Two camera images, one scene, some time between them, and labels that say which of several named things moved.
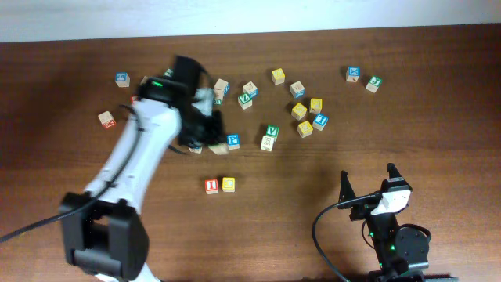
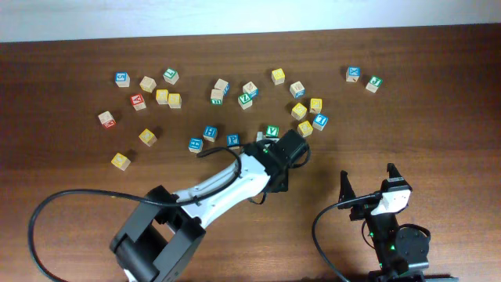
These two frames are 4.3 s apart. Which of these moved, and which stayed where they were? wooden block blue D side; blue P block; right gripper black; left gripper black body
Moved: left gripper black body
Stayed: wooden block blue D side; blue P block; right gripper black
